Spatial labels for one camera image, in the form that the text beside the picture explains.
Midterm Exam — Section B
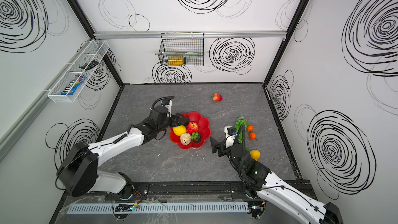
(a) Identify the small yellow fake fruit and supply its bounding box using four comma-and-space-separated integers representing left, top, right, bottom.
250, 150, 261, 161

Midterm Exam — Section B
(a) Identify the red flower-shaped fruit bowl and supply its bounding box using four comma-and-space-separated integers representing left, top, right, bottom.
169, 112, 211, 149

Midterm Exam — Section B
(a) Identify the black remote control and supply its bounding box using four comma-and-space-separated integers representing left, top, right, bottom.
79, 60, 99, 71

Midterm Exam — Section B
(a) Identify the fake red strawberry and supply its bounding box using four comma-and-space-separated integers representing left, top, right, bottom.
212, 93, 223, 102

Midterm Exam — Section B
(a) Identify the yellow fake lemon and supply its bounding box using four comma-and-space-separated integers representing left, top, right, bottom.
173, 125, 187, 136

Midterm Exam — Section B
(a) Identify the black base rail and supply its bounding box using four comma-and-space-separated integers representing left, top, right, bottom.
105, 180, 315, 201

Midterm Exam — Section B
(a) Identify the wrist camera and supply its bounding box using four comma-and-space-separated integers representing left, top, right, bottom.
161, 99, 173, 114
224, 125, 237, 148

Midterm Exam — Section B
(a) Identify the fake red apple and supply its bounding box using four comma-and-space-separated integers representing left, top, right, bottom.
187, 122, 199, 134

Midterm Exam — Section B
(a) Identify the blue candy packet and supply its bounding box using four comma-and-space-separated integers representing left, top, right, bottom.
61, 75, 86, 95

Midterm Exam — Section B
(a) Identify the black wire wall basket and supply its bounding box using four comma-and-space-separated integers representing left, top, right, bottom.
155, 32, 205, 66

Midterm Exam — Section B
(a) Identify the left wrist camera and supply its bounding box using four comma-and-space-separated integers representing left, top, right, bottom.
161, 99, 173, 114

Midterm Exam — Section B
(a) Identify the black fake avocado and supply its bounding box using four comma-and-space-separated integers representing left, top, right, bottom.
179, 116, 190, 126

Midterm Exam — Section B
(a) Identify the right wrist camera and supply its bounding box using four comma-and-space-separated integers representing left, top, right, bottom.
224, 125, 237, 148

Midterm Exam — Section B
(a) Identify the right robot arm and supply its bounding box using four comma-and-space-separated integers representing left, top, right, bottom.
210, 137, 344, 224

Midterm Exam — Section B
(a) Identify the grey slotted cable duct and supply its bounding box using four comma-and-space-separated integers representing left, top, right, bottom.
66, 202, 249, 214

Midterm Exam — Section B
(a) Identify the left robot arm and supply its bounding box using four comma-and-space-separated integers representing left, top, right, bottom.
57, 104, 189, 200

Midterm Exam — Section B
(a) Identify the yellow box in basket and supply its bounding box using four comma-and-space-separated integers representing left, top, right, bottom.
168, 56, 185, 66

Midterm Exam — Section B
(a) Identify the green fake grape bunch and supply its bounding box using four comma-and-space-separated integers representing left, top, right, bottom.
235, 116, 248, 143

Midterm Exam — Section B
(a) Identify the dark mangosteen with green calyx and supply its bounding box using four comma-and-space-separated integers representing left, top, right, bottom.
191, 132, 202, 143

